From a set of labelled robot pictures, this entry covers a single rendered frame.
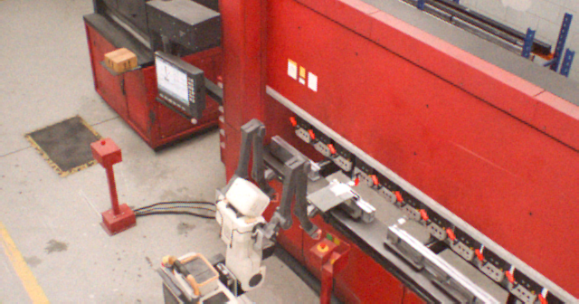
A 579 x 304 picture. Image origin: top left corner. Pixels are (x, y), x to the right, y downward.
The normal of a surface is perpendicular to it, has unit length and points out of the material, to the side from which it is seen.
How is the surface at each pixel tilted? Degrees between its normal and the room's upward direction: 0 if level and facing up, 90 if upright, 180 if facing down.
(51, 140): 0
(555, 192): 90
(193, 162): 0
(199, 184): 0
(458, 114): 90
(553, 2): 90
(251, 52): 90
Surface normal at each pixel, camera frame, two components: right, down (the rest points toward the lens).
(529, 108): -0.78, 0.34
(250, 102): 0.62, 0.46
